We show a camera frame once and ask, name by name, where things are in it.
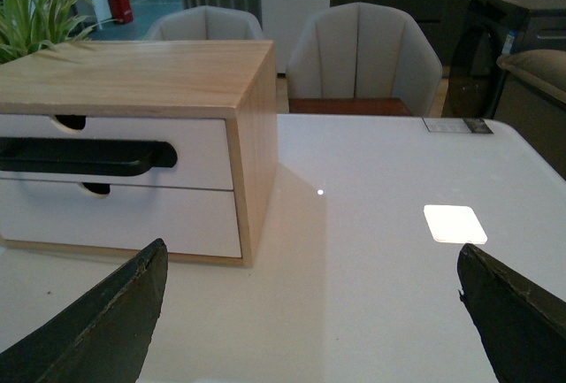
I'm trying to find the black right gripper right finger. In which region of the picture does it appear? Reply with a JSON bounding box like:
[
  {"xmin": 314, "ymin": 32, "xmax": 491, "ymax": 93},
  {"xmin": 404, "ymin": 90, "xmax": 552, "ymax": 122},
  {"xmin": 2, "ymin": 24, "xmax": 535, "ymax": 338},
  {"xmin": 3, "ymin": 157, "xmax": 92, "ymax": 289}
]
[{"xmin": 456, "ymin": 244, "xmax": 565, "ymax": 382}]

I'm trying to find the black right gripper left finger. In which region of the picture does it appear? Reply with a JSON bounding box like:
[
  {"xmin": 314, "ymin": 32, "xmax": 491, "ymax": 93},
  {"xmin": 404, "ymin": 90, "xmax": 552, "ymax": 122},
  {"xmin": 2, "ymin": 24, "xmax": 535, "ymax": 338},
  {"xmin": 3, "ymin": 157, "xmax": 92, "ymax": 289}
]
[{"xmin": 1, "ymin": 239, "xmax": 168, "ymax": 382}]

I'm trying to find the white drawer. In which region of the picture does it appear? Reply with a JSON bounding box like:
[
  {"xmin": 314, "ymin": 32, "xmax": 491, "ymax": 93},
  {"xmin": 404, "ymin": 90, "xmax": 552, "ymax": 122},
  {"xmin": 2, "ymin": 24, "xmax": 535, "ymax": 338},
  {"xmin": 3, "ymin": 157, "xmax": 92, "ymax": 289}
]
[
  {"xmin": 1, "ymin": 180, "xmax": 241, "ymax": 257},
  {"xmin": 1, "ymin": 114, "xmax": 233, "ymax": 190}
]

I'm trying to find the black drawer handle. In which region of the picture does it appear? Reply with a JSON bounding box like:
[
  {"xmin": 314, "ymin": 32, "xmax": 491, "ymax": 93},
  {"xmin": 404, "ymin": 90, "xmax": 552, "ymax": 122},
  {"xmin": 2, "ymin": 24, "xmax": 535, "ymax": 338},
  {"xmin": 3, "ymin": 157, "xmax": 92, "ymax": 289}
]
[{"xmin": 1, "ymin": 137, "xmax": 178, "ymax": 177}]

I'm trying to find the wooden drawer cabinet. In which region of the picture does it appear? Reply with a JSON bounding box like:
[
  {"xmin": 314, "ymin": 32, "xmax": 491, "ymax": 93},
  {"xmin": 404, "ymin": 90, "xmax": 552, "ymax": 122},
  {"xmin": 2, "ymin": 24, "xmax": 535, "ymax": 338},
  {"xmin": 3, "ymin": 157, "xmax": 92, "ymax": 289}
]
[{"xmin": 1, "ymin": 41, "xmax": 278, "ymax": 266}]

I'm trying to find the label sticker on table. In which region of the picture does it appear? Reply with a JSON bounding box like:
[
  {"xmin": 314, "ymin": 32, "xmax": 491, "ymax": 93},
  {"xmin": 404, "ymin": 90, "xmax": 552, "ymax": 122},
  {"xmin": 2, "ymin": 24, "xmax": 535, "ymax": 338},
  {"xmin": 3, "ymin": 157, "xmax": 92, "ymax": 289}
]
[{"xmin": 423, "ymin": 118, "xmax": 493, "ymax": 134}]

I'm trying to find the black appliance cabinet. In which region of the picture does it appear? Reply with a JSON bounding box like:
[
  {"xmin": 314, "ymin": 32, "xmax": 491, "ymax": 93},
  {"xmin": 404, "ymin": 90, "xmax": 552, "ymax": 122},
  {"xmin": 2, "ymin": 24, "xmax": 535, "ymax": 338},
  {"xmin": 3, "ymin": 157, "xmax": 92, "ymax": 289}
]
[{"xmin": 442, "ymin": 0, "xmax": 565, "ymax": 119}]

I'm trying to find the beige chair right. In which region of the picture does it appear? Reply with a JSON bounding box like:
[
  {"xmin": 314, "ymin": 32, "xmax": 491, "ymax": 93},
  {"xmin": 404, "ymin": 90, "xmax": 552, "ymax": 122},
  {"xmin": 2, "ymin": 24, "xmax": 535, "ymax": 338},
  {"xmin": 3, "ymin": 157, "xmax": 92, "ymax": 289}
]
[{"xmin": 286, "ymin": 3, "xmax": 442, "ymax": 117}]

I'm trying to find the beige chair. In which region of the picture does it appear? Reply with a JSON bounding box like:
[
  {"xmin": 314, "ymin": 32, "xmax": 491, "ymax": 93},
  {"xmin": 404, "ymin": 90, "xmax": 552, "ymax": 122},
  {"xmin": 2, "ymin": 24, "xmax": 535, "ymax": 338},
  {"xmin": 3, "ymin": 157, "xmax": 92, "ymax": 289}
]
[
  {"xmin": 144, "ymin": 5, "xmax": 264, "ymax": 41},
  {"xmin": 286, "ymin": 3, "xmax": 442, "ymax": 117}
]

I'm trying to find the beige chair left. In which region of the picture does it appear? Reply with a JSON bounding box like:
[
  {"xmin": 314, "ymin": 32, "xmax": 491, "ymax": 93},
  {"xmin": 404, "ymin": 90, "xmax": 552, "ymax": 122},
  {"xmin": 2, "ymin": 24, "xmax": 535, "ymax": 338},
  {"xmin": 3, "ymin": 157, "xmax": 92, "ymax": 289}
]
[{"xmin": 144, "ymin": 5, "xmax": 264, "ymax": 41}]

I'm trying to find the green potted plant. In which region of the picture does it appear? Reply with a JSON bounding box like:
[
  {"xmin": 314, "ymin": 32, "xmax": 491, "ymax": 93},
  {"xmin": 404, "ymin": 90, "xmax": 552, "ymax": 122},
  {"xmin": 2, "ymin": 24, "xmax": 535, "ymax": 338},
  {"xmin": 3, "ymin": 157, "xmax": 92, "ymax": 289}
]
[{"xmin": 1, "ymin": 0, "xmax": 97, "ymax": 64}]

